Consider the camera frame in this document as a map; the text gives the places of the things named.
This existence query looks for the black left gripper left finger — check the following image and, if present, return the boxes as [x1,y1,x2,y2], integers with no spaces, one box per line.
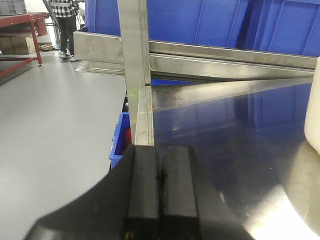
[25,144,160,240]

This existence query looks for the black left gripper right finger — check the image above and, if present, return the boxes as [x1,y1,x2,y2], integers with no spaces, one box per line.
[160,146,252,240]

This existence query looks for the white plastic bin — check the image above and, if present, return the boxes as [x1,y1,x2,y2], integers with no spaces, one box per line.
[304,57,320,154]

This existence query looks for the blue bin below shelf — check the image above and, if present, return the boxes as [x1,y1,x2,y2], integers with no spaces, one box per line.
[109,112,130,170]

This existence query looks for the blue plastic crate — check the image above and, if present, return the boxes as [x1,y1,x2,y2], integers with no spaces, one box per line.
[85,0,249,48]
[237,0,320,57]

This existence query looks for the cardboard box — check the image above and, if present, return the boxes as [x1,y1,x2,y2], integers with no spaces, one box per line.
[0,37,36,55]

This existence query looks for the person in checkered shirt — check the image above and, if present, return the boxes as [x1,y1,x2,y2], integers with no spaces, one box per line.
[49,0,79,62]

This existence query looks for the red metal workbench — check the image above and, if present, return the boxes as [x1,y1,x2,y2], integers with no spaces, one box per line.
[0,12,49,77]

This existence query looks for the blue plastic crate right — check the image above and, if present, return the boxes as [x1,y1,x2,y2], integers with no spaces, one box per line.
[237,0,320,57]

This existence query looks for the grey plastic crate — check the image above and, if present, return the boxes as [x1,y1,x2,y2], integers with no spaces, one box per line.
[0,0,27,16]

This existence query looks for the stainless steel shelf frame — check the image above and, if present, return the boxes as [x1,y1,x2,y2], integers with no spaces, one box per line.
[74,0,317,146]

